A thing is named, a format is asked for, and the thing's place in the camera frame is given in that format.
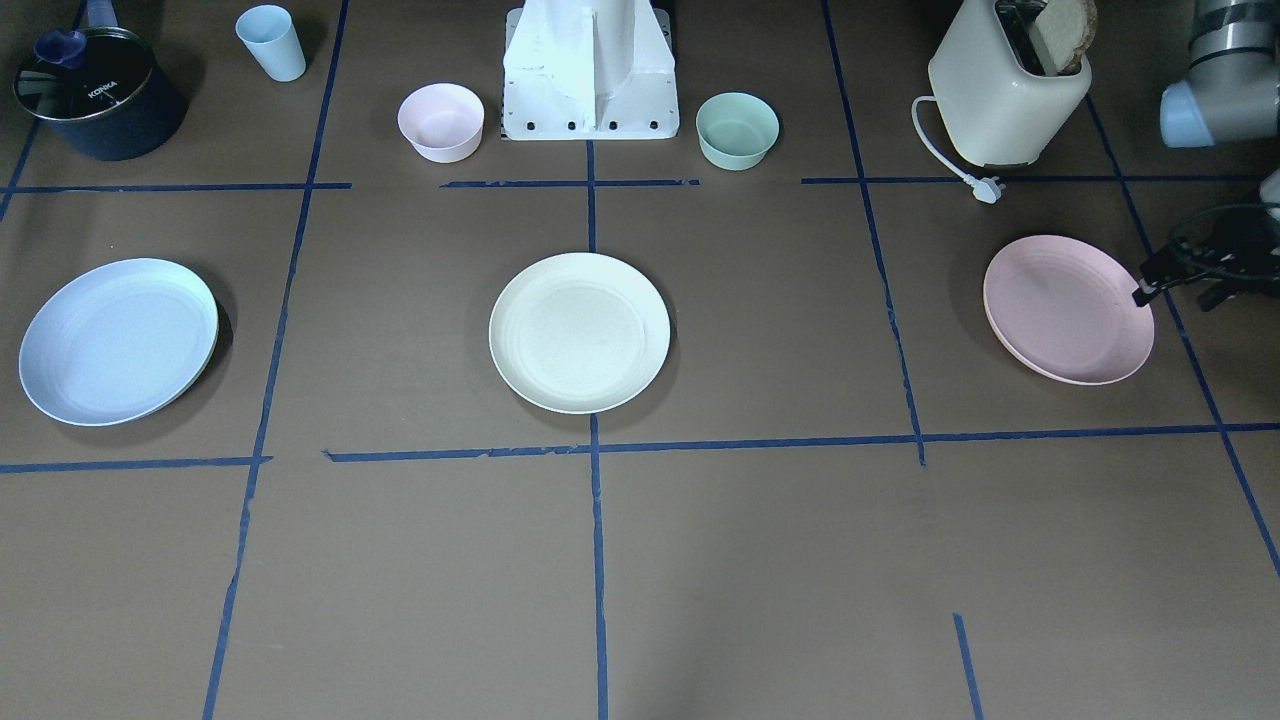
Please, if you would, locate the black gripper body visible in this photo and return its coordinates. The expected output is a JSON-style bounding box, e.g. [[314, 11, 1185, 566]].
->
[[1166, 205, 1279, 313]]

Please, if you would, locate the bread slice in toaster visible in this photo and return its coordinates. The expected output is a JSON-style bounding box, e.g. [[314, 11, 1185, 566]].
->
[[1029, 0, 1098, 77]]

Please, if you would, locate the pink plate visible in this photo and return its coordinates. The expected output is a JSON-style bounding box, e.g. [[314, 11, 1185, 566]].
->
[[982, 234, 1155, 386]]

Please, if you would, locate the pink bowl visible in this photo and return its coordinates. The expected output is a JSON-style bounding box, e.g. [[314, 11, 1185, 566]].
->
[[397, 83, 486, 164]]

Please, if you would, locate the cream plate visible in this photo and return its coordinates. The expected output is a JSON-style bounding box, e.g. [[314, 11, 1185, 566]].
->
[[488, 252, 673, 415]]

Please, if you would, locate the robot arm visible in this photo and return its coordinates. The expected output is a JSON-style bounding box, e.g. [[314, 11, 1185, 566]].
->
[[1133, 1, 1279, 313]]

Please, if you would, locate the light blue cup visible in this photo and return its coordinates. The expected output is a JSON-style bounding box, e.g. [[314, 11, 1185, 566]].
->
[[236, 4, 306, 82]]

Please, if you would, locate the cream toaster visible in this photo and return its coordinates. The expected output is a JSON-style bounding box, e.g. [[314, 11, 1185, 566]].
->
[[928, 1, 1092, 167]]

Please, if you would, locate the dark blue saucepan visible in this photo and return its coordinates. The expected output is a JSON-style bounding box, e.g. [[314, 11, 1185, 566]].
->
[[12, 1, 188, 161]]

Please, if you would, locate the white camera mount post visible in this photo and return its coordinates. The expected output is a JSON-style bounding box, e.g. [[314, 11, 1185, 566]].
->
[[500, 1, 680, 141]]

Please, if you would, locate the white toaster power cord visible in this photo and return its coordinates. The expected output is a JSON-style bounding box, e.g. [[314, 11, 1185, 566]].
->
[[911, 96, 1005, 205]]

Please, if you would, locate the green bowl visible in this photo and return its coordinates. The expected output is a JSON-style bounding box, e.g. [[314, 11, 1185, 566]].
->
[[695, 92, 781, 172]]

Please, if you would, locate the blue plate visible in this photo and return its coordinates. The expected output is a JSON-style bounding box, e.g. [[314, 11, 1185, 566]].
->
[[18, 258, 220, 427]]

